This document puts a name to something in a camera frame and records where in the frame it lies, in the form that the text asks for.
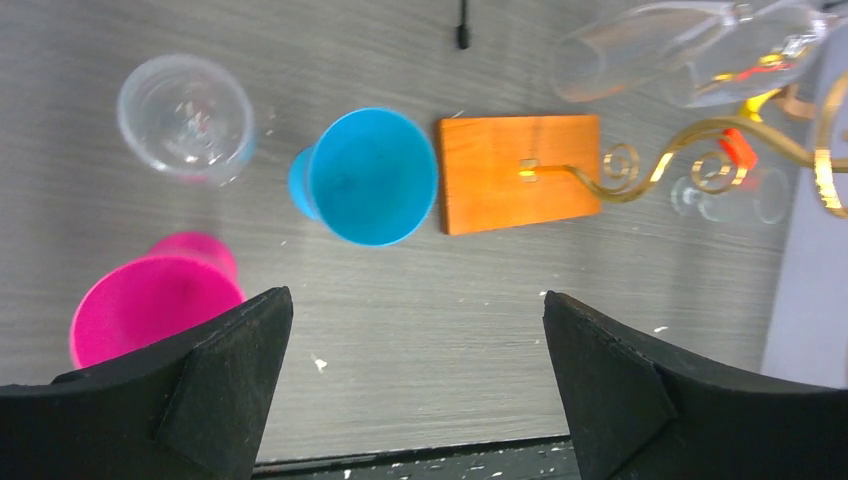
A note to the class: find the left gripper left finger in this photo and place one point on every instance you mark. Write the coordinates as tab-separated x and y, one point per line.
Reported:
192	406

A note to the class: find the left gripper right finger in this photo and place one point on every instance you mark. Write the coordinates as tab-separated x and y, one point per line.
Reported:
638	407

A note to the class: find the pink wine glass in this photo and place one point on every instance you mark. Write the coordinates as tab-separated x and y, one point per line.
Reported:
184	280

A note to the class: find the blue wine glass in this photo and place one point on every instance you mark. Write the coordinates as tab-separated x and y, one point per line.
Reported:
371	178

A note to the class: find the clear front wine glass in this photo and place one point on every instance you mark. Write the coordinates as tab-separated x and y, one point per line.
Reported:
188	118

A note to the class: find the clear wine glass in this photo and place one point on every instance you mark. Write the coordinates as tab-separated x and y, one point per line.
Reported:
188	118
625	50
769	51

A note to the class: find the orange wooden block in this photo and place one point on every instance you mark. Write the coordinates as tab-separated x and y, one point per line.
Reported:
738	150

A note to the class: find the brown wooden arch block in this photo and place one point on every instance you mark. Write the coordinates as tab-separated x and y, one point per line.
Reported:
788	102

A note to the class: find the small black tripod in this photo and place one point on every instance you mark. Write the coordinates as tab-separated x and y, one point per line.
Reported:
463	32

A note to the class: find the gold wire glass rack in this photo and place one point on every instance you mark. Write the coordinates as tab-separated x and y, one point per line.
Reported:
503	172

